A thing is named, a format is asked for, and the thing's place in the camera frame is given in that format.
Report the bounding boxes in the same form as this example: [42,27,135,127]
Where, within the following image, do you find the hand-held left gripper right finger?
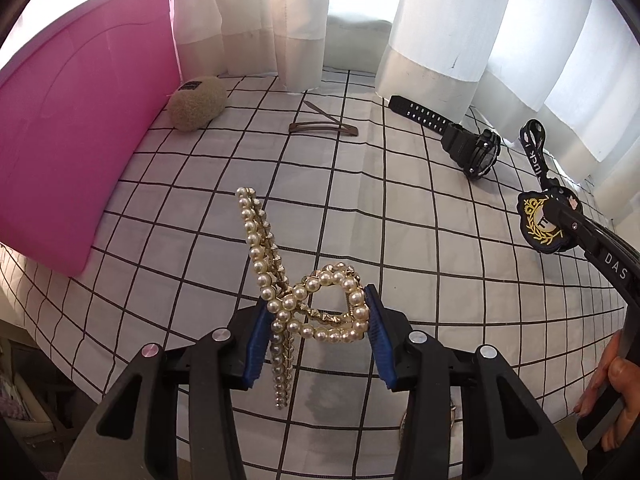
[364,284,586,480]

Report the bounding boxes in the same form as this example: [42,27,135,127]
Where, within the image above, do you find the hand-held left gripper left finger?
[55,300,271,480]

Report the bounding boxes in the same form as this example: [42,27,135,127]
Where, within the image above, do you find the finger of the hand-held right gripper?
[547,199,640,306]

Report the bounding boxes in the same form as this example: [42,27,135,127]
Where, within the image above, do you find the black keychain with strap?
[515,119,581,253]

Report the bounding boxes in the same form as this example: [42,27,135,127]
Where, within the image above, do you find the pearl hair claw clip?
[236,187,371,411]

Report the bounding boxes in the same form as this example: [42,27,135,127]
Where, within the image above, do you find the black digital watch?
[388,95,502,181]

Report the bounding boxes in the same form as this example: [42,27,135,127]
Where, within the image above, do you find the brown snap hair clip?
[288,100,359,137]

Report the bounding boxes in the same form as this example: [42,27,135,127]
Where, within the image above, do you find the fuzzy beige hair clip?
[166,76,227,133]

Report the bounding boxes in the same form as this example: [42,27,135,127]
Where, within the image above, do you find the pink plastic basin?
[0,0,182,277]

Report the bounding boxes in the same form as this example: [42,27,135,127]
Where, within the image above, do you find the person's right hand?
[572,332,640,453]

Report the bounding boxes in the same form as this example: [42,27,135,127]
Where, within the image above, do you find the black checked white tablecloth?
[0,67,640,480]

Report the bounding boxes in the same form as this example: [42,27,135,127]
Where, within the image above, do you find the white curtain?
[375,0,640,177]
[169,0,331,92]

